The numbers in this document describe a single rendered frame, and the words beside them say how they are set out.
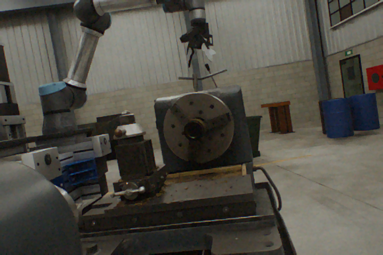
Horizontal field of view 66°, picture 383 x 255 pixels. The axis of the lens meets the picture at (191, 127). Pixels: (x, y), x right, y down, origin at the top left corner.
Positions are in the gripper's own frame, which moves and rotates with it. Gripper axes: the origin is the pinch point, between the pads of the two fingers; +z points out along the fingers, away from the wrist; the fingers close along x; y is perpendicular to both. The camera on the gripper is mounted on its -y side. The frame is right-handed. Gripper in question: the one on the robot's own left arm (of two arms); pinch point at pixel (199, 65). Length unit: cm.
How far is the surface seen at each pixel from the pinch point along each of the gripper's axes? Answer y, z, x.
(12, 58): 203, -223, 1112
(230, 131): 1.2, 30.8, -14.0
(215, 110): -2.1, 21.1, -9.6
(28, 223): -94, 25, -74
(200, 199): -56, 39, -50
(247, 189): -48, 38, -56
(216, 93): 11.1, 13.0, 0.3
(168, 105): -4.2, 16.8, 19.6
